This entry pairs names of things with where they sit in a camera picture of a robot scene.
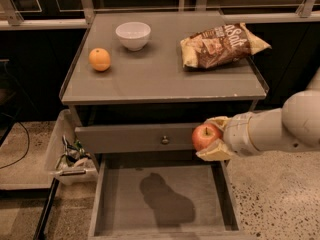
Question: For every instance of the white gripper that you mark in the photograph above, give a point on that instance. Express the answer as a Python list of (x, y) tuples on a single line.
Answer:
[(237, 134)]

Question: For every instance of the red apple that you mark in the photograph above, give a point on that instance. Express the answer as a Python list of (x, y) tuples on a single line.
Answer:
[(204, 135)]

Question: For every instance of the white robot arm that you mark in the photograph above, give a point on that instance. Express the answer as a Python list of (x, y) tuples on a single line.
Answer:
[(295, 127)]

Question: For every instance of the brass drawer knob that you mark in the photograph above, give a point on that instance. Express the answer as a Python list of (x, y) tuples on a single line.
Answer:
[(165, 140)]

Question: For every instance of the grey top drawer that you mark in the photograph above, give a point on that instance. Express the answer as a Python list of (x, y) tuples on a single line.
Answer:
[(136, 137)]

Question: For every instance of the grey drawer cabinet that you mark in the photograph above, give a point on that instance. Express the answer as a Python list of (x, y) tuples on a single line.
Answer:
[(151, 86)]

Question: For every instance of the grey open middle drawer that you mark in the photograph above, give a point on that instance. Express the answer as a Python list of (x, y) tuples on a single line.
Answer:
[(143, 199)]

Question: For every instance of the brown chip bag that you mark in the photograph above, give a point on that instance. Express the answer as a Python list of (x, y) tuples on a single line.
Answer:
[(220, 45)]

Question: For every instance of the white ceramic bowl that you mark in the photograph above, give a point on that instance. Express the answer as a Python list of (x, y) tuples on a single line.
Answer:
[(133, 35)]

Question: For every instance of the orange fruit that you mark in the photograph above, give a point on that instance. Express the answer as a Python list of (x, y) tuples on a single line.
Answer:
[(99, 59)]

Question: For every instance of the metal railing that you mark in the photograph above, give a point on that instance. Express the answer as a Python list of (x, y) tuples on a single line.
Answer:
[(31, 14)]

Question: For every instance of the clear plastic bin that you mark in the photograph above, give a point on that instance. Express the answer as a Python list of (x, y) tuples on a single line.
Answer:
[(66, 159)]

